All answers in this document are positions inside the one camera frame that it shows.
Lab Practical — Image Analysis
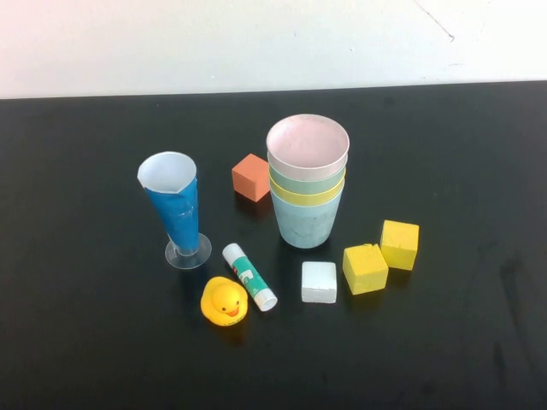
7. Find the white green glue stick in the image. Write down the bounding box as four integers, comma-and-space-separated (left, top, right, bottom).
221, 243, 279, 313

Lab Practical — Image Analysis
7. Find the orange-red foam cube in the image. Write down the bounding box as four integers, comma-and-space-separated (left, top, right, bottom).
231, 153, 271, 204

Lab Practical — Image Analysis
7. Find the light pink plastic cup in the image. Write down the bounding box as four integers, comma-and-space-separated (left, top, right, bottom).
265, 113, 350, 179

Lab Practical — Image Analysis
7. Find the white foam block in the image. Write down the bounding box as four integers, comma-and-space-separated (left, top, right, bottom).
301, 261, 338, 305

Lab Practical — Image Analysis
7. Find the chipped yellow foam cube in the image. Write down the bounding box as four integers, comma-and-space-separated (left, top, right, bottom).
342, 243, 390, 296

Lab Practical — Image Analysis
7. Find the yellow rubber duck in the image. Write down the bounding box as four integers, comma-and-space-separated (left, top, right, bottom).
200, 276, 250, 328

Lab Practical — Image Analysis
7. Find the light blue plastic cup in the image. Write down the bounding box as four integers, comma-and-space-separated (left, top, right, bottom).
270, 187, 344, 249

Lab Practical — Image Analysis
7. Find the blue-wrapped conical measuring glass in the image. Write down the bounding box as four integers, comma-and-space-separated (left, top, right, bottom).
137, 150, 213, 271

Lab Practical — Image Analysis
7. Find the yellow plastic cup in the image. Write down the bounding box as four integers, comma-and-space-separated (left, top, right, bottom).
268, 177, 346, 208

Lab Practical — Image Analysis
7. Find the light green plastic cup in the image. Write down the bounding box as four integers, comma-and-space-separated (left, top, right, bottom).
267, 164, 348, 194

